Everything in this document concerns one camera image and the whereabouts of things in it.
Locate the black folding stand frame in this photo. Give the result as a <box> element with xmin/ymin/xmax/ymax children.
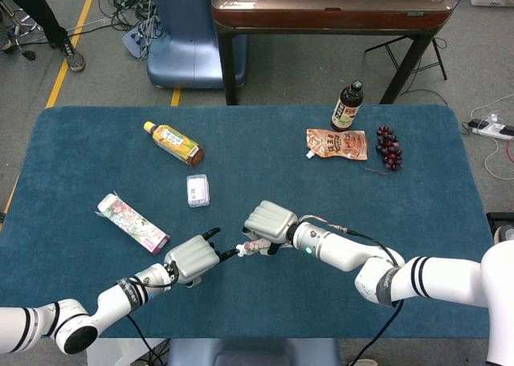
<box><xmin>364</xmin><ymin>35</ymin><xmax>448</xmax><ymax>82</ymax></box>

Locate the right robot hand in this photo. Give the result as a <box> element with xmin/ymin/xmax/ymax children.
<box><xmin>242</xmin><ymin>200</ymin><xmax>300</xmax><ymax>257</ymax></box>

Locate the white power strip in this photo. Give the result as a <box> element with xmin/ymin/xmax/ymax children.
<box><xmin>467</xmin><ymin>118</ymin><xmax>514</xmax><ymax>139</ymax></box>

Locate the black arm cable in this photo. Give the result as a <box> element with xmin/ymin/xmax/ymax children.
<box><xmin>299</xmin><ymin>214</ymin><xmax>405</xmax><ymax>366</ymax></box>
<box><xmin>116</xmin><ymin>261</ymin><xmax>180</xmax><ymax>366</ymax></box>

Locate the blue robot torso base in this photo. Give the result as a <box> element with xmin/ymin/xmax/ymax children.
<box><xmin>168</xmin><ymin>337</ymin><xmax>342</xmax><ymax>366</ymax></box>

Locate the pink floral carton box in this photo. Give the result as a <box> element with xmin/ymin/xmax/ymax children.
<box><xmin>94</xmin><ymin>193</ymin><xmax>171</xmax><ymax>258</ymax></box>

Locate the floor cable bundle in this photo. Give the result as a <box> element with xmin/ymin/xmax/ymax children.
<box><xmin>108</xmin><ymin>0</ymin><xmax>161</xmax><ymax>62</ymax></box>

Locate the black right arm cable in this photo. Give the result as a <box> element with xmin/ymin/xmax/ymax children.
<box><xmin>299</xmin><ymin>214</ymin><xmax>405</xmax><ymax>366</ymax></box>

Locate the brown mahjong table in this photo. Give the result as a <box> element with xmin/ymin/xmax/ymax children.
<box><xmin>211</xmin><ymin>0</ymin><xmax>453</xmax><ymax>106</ymax></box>

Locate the dark red grape bunch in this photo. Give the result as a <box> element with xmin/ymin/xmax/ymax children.
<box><xmin>364</xmin><ymin>125</ymin><xmax>404</xmax><ymax>177</ymax></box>

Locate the person in black trousers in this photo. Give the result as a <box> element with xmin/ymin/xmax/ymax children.
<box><xmin>0</xmin><ymin>0</ymin><xmax>87</xmax><ymax>72</ymax></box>

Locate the yellow label tea bottle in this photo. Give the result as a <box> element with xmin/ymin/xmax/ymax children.
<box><xmin>143</xmin><ymin>120</ymin><xmax>206</xmax><ymax>168</ymax></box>

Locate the metal stool frame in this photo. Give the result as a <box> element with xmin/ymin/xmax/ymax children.
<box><xmin>0</xmin><ymin>0</ymin><xmax>45</xmax><ymax>61</ymax></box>

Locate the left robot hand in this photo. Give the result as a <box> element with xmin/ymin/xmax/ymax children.
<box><xmin>163</xmin><ymin>227</ymin><xmax>242</xmax><ymax>287</ymax></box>

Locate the white floor cable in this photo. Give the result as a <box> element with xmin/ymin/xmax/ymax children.
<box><xmin>469</xmin><ymin>95</ymin><xmax>514</xmax><ymax>181</ymax></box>

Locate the dark labeled sauce bottle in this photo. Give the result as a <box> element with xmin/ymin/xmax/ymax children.
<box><xmin>330</xmin><ymin>79</ymin><xmax>365</xmax><ymax>133</ymax></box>

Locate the orange spout pouch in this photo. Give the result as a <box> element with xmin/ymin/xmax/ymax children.
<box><xmin>305</xmin><ymin>128</ymin><xmax>369</xmax><ymax>161</ymax></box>

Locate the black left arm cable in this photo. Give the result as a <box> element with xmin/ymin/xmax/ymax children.
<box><xmin>116</xmin><ymin>261</ymin><xmax>180</xmax><ymax>366</ymax></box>

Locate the blue plastic machine base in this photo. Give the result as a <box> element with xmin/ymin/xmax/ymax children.
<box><xmin>146</xmin><ymin>0</ymin><xmax>248</xmax><ymax>90</ymax></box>

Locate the teal blue carpeted table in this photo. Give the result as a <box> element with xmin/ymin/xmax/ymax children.
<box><xmin>0</xmin><ymin>104</ymin><xmax>496</xmax><ymax>340</ymax></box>

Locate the floral white toothpaste tube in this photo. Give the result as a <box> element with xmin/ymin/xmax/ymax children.
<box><xmin>235</xmin><ymin>239</ymin><xmax>282</xmax><ymax>257</ymax></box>

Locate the clear plastic floss pick box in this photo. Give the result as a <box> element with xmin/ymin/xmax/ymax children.
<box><xmin>186</xmin><ymin>173</ymin><xmax>211</xmax><ymax>209</ymax></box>

